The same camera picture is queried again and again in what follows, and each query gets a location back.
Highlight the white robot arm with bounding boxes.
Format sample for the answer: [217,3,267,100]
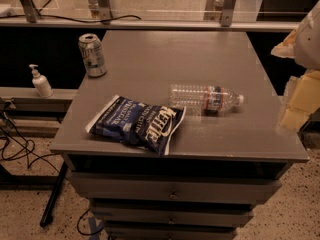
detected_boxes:
[271,1,320,132]

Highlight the grey metal railing frame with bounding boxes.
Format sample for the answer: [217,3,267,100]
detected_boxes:
[0,0,299,32]

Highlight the white green soda can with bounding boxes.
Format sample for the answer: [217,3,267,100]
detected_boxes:
[78,33,107,77]

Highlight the black cable on ledge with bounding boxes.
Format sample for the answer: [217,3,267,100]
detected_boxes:
[0,13,142,24]

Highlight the white pump dispenser bottle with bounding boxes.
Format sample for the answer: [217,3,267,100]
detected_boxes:
[29,64,53,98]

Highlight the black table leg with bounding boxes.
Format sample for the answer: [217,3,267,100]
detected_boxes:
[40,163,68,228]

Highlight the grey drawer cabinet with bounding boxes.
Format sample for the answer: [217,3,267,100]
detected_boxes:
[52,30,308,240]

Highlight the blue Kettle chip bag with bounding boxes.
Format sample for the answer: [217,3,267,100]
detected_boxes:
[85,95,186,156]

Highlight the clear plastic water bottle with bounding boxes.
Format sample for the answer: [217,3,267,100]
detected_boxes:
[169,84,245,115]

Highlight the black floor cables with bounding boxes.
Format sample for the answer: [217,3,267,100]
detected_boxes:
[0,97,63,175]

